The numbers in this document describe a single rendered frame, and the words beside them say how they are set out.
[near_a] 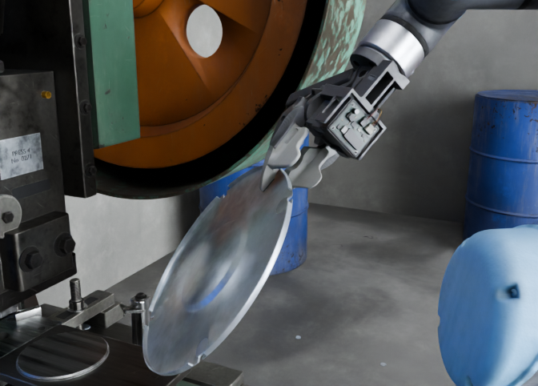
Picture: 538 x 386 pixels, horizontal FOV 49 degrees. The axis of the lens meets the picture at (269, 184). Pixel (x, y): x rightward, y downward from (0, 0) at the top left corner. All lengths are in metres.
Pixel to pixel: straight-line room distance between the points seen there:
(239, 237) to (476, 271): 0.35
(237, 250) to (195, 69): 0.47
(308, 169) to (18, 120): 0.38
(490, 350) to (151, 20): 0.88
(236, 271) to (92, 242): 2.23
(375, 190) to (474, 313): 3.70
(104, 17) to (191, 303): 0.42
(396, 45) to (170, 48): 0.50
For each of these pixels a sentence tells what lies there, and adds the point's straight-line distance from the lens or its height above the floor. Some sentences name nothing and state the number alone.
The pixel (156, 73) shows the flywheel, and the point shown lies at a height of 1.15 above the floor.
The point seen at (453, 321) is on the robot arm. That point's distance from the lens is 0.48.
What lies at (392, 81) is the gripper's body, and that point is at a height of 1.17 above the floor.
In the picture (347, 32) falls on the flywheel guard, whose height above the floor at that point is 1.22.
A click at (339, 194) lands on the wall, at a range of 4.22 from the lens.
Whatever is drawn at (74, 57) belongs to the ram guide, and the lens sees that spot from 0.87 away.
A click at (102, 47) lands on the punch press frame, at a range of 0.89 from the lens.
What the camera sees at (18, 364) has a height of 0.79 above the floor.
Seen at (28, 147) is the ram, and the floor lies 1.07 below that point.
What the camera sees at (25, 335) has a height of 0.78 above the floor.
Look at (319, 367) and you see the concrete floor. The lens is 2.34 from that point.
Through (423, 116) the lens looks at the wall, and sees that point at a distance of 3.97.
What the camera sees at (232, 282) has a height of 0.95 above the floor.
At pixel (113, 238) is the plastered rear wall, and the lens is 3.00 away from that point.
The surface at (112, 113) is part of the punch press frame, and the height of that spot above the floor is 1.11.
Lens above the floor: 1.23
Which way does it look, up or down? 15 degrees down
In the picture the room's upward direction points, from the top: straight up
